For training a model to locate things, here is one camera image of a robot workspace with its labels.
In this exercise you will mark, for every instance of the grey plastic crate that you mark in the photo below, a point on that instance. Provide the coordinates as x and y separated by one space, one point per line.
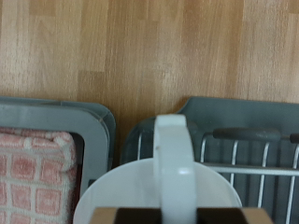
90 137

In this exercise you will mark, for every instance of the pink checked towel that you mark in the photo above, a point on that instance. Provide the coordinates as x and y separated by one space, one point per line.
34 177

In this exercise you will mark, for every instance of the grey dish drying rack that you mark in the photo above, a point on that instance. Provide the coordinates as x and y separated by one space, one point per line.
236 115

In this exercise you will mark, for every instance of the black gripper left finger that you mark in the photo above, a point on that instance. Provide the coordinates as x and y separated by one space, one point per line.
127 216

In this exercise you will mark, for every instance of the white plastic mug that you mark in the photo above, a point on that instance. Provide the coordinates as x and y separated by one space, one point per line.
173 174

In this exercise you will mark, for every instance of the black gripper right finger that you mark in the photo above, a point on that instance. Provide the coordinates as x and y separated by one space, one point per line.
233 216

